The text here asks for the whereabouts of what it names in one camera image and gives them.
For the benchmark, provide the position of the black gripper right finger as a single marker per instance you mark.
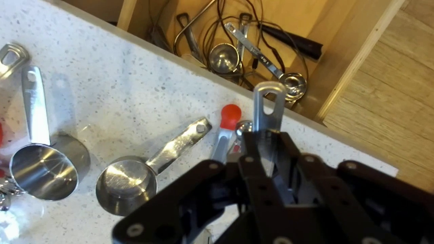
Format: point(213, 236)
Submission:
point(297, 175)

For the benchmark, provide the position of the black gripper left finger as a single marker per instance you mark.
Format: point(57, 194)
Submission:
point(263, 198)

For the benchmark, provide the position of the silver and red measuring spoon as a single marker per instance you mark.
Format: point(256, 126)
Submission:
point(268, 104)

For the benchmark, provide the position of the round steel measuring spoon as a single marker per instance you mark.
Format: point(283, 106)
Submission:
point(294, 83)

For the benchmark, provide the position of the large steel spoon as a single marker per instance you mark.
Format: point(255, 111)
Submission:
point(225, 58)

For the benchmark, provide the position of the medium steel measuring cup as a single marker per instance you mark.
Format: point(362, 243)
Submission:
point(130, 180)

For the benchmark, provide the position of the open wooden drawer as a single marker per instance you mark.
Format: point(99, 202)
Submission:
point(346, 28)

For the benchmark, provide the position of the large steel measuring cup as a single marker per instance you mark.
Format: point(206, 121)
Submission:
point(50, 167)

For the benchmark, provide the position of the small steel measuring cup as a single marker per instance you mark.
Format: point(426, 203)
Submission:
point(12, 56)

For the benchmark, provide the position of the black handled utensil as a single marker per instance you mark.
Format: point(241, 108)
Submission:
point(309, 47)

